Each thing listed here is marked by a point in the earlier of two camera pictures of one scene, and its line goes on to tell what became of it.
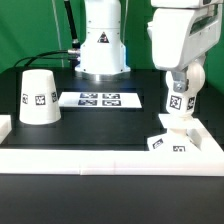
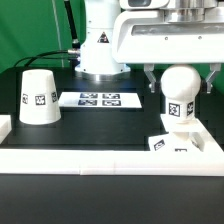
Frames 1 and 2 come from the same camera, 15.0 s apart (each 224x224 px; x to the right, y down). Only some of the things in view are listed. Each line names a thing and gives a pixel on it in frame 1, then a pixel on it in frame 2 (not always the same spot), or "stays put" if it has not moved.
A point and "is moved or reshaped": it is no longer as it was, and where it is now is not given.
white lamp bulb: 181,104 is moved or reshaped
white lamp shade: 39,104 stays put
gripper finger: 179,80 -> 148,69
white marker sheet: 100,100 stays put
